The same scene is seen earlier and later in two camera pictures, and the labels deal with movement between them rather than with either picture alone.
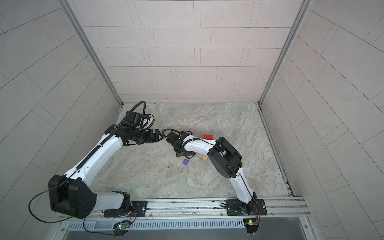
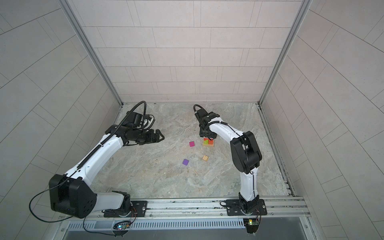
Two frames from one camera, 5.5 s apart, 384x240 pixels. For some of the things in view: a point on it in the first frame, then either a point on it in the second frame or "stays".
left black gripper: x=156 y=135 stays
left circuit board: x=122 y=226 stays
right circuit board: x=250 y=221 stays
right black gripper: x=190 y=154 → x=201 y=133
